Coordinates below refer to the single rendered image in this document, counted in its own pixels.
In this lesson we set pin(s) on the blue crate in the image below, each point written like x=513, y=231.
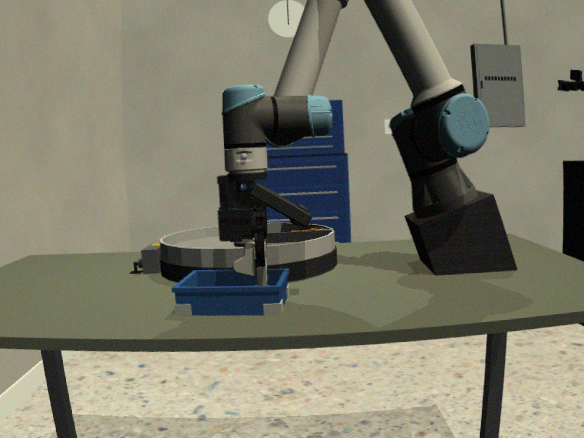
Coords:
x=226, y=293

